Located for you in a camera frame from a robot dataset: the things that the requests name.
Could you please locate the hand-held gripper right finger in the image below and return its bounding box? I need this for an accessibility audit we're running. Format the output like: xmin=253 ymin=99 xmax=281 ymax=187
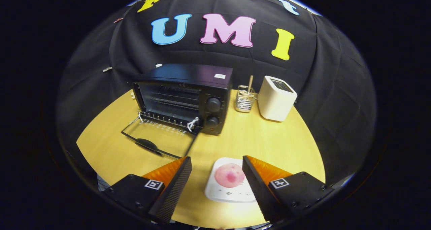
xmin=242 ymin=155 xmax=334 ymax=224

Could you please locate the black backdrop cloth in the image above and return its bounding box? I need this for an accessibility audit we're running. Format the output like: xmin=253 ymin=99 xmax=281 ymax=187
xmin=56 ymin=0 xmax=377 ymax=187

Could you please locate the white toaster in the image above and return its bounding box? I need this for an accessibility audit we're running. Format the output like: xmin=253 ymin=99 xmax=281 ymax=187
xmin=258 ymin=75 xmax=298 ymax=122

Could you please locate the pink round food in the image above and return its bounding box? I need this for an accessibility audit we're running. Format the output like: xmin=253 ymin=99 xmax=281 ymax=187
xmin=214 ymin=163 xmax=245 ymax=188

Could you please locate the wire utensil holder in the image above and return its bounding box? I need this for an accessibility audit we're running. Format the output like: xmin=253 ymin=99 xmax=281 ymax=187
xmin=235 ymin=85 xmax=255 ymax=113

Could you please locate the white square plate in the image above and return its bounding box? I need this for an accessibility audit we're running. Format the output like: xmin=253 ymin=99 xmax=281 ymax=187
xmin=204 ymin=157 xmax=256 ymax=203

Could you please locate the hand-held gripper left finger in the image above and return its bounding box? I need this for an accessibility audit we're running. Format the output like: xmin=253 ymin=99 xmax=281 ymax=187
xmin=100 ymin=156 xmax=192 ymax=224

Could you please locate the black toaster oven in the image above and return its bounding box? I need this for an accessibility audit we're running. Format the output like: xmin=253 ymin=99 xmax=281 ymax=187
xmin=121 ymin=63 xmax=234 ymax=160

